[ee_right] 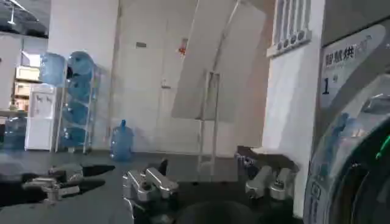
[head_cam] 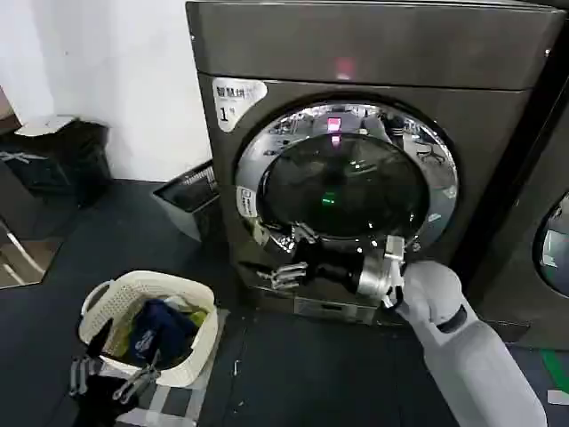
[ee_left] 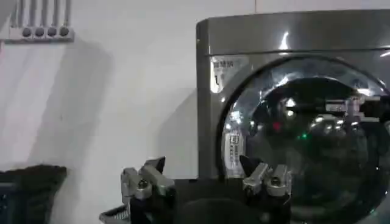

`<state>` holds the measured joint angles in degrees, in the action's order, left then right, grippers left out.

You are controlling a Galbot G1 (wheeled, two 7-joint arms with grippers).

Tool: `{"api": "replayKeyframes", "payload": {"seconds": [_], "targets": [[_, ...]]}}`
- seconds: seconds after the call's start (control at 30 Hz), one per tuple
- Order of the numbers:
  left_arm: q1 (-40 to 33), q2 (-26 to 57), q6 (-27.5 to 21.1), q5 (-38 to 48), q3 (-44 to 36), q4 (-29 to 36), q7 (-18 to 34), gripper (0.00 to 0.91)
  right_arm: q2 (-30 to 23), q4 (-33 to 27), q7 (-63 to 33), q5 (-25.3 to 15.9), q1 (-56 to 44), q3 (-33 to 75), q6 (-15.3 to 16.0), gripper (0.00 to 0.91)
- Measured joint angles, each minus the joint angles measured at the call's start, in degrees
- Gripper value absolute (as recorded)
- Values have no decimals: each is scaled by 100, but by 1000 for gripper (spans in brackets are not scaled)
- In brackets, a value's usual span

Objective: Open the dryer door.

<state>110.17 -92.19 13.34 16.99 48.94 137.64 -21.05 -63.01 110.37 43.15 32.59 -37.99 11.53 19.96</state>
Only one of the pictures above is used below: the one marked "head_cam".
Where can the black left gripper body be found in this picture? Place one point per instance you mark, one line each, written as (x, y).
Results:
(104, 402)

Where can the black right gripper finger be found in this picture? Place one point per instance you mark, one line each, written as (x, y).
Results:
(289, 275)
(304, 233)

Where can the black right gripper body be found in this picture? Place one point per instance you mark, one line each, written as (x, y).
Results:
(333, 264)

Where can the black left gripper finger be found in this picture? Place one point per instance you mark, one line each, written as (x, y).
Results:
(138, 380)
(80, 376)

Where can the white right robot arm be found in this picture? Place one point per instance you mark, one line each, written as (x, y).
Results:
(467, 351)

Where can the grey checkered floor mat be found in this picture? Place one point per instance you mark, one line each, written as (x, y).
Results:
(173, 400)

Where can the dark blue garment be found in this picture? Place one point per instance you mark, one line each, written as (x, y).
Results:
(160, 324)

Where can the round glass dryer door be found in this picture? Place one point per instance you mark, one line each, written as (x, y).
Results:
(342, 178)
(555, 244)

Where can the white plastic laundry basket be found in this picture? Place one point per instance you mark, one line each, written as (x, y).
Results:
(120, 298)

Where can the yellow-green garment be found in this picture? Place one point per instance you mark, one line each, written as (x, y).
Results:
(199, 316)

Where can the grey slatted bin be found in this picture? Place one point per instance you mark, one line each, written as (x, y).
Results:
(191, 200)

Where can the grey dryer without sticker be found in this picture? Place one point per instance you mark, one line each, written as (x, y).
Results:
(507, 231)

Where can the grey dryer with numbered sticker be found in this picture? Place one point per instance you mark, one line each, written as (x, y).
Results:
(400, 49)

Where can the black storage crate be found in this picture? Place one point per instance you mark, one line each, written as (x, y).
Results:
(66, 164)

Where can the pale cardboard sheet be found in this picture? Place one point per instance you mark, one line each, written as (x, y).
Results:
(44, 125)

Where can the wooden frame furniture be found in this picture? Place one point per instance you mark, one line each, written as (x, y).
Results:
(22, 258)

